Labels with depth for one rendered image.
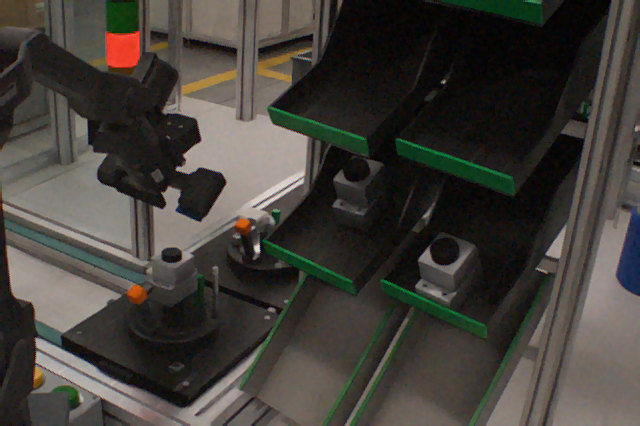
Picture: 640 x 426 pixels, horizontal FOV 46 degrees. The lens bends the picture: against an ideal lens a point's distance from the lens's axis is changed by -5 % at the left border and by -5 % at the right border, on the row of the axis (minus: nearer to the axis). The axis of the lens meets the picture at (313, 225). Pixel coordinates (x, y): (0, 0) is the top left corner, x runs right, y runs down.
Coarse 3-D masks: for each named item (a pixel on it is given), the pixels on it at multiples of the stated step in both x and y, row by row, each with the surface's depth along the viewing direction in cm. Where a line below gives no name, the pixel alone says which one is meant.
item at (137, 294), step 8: (136, 288) 106; (144, 288) 107; (152, 288) 108; (128, 296) 106; (136, 296) 105; (144, 296) 107; (136, 304) 107; (144, 304) 107; (144, 312) 108; (144, 320) 110; (152, 320) 110
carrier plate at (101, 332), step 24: (96, 312) 118; (120, 312) 119; (240, 312) 121; (264, 312) 122; (72, 336) 112; (96, 336) 113; (120, 336) 113; (240, 336) 115; (264, 336) 117; (96, 360) 110; (120, 360) 108; (144, 360) 109; (168, 360) 109; (192, 360) 109; (216, 360) 110; (144, 384) 106; (168, 384) 104; (192, 384) 105
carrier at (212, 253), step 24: (240, 216) 147; (264, 216) 147; (216, 240) 141; (240, 240) 136; (216, 264) 134; (240, 264) 131; (264, 264) 131; (240, 288) 127; (264, 288) 128; (288, 288) 128
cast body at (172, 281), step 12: (168, 252) 111; (180, 252) 111; (156, 264) 111; (168, 264) 110; (180, 264) 110; (192, 264) 113; (156, 276) 112; (168, 276) 110; (180, 276) 111; (192, 276) 114; (156, 288) 111; (168, 288) 110; (180, 288) 112; (192, 288) 114; (156, 300) 112; (168, 300) 110; (180, 300) 113
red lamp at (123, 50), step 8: (112, 40) 115; (120, 40) 115; (128, 40) 115; (136, 40) 116; (112, 48) 116; (120, 48) 115; (128, 48) 116; (136, 48) 117; (112, 56) 116; (120, 56) 116; (128, 56) 116; (136, 56) 117; (112, 64) 117; (120, 64) 116; (128, 64) 117; (136, 64) 118
